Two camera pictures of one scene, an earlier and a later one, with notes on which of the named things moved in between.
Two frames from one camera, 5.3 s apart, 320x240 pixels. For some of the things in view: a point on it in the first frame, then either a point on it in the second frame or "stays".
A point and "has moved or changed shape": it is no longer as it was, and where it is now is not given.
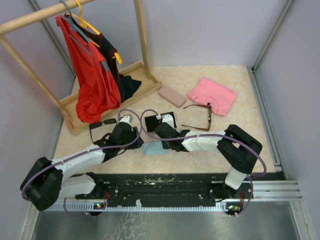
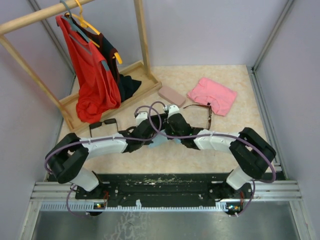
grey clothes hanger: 69,21 stays
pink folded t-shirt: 207,91 stays
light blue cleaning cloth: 154,148 has moved or changed shape
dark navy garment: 126,84 stays
